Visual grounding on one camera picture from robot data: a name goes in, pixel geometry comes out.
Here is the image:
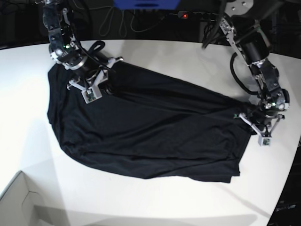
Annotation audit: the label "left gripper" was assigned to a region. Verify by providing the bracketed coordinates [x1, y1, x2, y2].
[233, 110, 286, 146]

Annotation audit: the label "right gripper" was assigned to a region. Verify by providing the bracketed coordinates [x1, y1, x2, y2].
[67, 57, 124, 104]

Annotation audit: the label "black t-shirt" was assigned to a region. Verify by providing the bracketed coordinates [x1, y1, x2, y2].
[48, 62, 253, 183]

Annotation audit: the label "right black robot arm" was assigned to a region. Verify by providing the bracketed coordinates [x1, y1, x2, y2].
[41, 0, 123, 104]

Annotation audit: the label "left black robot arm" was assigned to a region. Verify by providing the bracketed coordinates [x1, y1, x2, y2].
[218, 0, 290, 146]

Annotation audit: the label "blue plastic bin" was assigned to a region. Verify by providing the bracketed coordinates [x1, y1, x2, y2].
[114, 0, 180, 10]

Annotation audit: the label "black power strip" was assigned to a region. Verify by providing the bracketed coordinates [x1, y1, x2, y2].
[177, 11, 218, 22]

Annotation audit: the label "white cardboard box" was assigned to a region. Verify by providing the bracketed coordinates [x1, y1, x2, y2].
[0, 171, 48, 226]

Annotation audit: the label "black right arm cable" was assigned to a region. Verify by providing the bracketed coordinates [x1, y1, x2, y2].
[68, 7, 113, 73]

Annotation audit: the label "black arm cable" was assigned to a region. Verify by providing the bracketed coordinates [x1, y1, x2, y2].
[229, 53, 259, 96]
[68, 7, 113, 73]

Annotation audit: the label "grey cables behind table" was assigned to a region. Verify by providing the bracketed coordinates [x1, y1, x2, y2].
[98, 7, 165, 37]

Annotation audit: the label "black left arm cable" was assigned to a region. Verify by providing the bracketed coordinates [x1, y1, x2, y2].
[229, 53, 259, 96]

